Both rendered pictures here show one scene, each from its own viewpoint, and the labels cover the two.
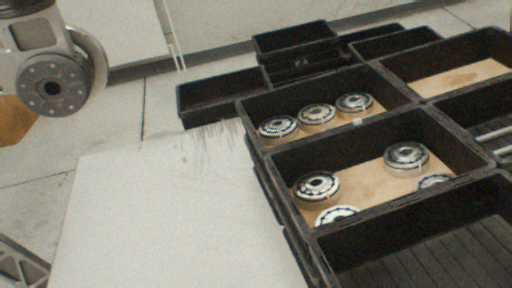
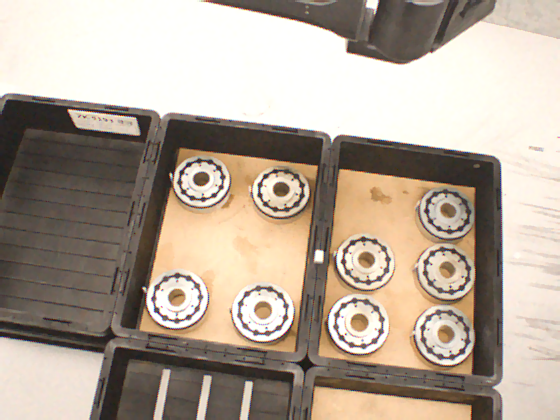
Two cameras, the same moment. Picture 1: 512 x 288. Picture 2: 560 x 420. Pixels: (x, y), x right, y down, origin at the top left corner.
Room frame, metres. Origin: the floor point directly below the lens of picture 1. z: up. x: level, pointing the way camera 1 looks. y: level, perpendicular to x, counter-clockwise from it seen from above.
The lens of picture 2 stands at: (1.11, -0.42, 1.85)
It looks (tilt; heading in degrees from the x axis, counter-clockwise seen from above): 66 degrees down; 108
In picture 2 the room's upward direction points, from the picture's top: 5 degrees clockwise
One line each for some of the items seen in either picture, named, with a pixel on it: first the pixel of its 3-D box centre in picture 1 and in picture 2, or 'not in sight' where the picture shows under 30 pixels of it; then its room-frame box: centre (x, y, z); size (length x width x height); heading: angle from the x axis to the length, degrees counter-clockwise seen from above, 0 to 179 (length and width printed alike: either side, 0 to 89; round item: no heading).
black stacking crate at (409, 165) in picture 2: (325, 122); (404, 264); (1.21, -0.02, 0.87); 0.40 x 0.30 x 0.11; 105
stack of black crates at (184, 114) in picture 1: (234, 132); not in sight; (2.13, 0.37, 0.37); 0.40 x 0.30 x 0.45; 99
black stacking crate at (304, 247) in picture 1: (375, 183); (229, 240); (0.92, -0.10, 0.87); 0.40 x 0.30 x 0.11; 105
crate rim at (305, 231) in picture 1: (372, 164); (228, 229); (0.92, -0.10, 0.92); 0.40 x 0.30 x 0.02; 105
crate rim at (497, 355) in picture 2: (322, 105); (411, 254); (1.21, -0.02, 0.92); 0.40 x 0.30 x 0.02; 105
